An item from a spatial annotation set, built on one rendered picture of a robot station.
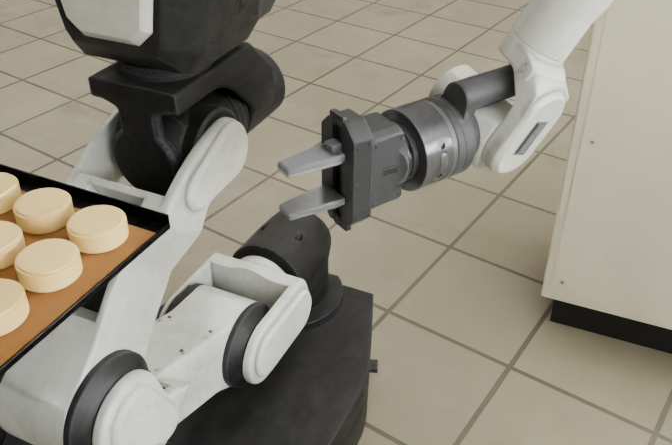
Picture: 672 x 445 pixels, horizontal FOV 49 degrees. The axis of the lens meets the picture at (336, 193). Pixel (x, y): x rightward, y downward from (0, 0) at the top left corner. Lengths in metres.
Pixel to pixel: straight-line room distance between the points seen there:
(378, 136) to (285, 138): 1.71
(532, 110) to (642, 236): 0.83
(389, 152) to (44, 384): 0.49
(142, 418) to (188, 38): 0.45
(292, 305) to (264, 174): 1.01
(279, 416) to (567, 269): 0.70
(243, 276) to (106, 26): 0.60
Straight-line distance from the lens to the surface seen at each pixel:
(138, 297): 0.96
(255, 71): 1.04
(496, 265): 1.91
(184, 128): 0.96
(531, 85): 0.78
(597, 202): 1.55
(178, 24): 0.84
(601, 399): 1.64
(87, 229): 0.66
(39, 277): 0.63
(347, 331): 1.44
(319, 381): 1.35
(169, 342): 1.14
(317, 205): 0.72
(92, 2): 0.88
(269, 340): 1.22
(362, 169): 0.71
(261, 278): 1.31
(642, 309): 1.68
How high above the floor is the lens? 1.16
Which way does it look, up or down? 33 degrees down
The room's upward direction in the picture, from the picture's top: straight up
